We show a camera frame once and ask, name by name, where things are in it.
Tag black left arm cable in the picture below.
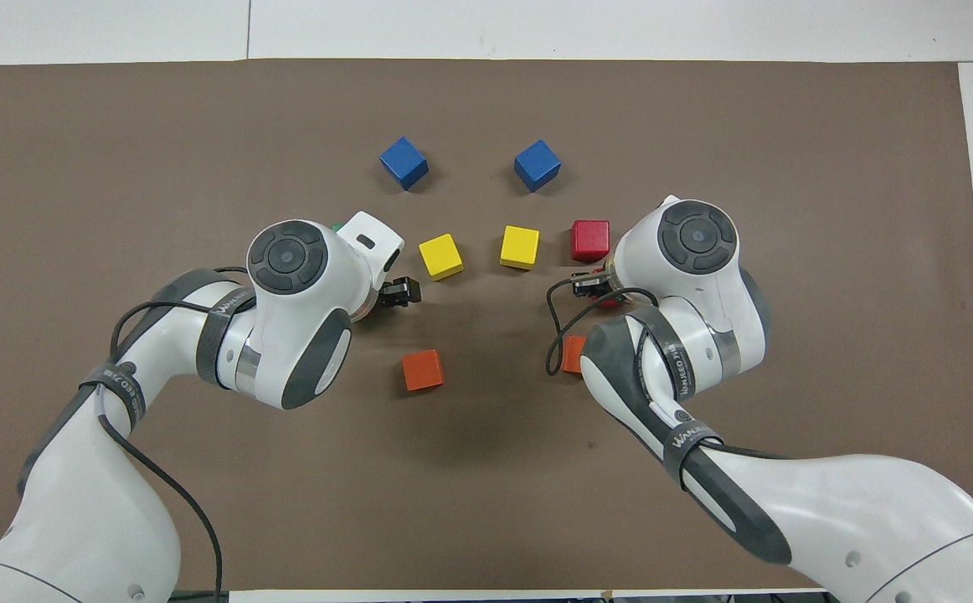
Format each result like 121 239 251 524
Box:
95 266 257 603

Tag blue wooden block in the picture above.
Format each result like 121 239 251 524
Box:
379 137 430 191
513 139 562 193

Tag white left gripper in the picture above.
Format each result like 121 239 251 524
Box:
337 211 423 308

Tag brown table mat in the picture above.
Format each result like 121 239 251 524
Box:
0 59 973 591

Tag yellow wooden block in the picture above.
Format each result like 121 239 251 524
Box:
500 225 541 271
418 234 465 281

